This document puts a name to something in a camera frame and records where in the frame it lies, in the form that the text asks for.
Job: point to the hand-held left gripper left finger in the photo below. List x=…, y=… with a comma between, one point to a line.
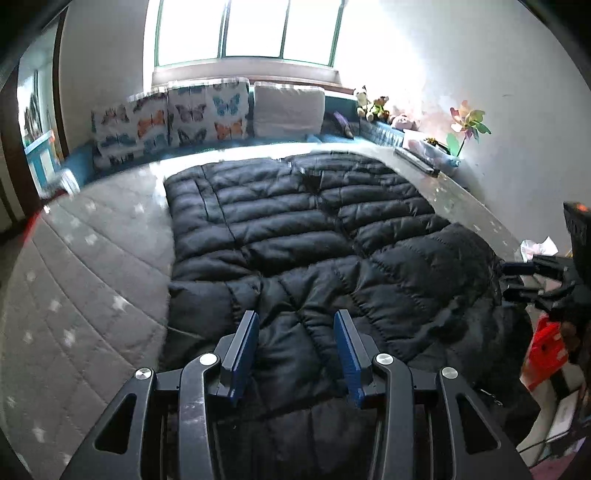
x=244, y=350

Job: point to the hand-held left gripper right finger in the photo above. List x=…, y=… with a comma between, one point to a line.
x=346, y=350

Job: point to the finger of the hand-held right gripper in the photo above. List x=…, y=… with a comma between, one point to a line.
x=519, y=294
x=517, y=268

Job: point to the black down jacket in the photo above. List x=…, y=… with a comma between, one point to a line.
x=300, y=240

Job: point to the white plastic bag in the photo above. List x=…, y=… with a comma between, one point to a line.
x=538, y=247

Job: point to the red bag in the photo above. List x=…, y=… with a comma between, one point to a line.
x=549, y=350

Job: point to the clear plastic storage box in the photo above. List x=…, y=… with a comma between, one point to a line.
x=431, y=150

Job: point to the colourful pinwheel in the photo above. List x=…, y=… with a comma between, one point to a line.
x=467, y=122

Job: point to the pink plush toy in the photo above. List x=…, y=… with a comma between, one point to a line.
x=402, y=122

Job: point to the blue sofa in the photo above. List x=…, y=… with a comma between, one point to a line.
x=383, y=134

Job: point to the brown bear plush toy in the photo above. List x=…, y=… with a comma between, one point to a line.
x=381, y=110

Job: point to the purple folded umbrella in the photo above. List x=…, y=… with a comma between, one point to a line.
x=344, y=124

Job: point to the white panda plush toy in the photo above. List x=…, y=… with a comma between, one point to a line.
x=364, y=101

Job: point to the butterfly print cushion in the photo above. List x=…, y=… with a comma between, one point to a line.
x=129, y=129
x=207, y=113

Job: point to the white pillow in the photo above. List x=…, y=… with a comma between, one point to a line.
x=288, y=110

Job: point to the white lace sofa cover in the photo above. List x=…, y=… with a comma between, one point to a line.
x=67, y=182

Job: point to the blue kitchen cabinet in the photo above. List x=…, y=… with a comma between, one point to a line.
x=44, y=159

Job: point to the green framed window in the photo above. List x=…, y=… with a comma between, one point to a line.
x=249, y=27

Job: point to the dark wooden door frame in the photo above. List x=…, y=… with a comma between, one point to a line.
x=62, y=92

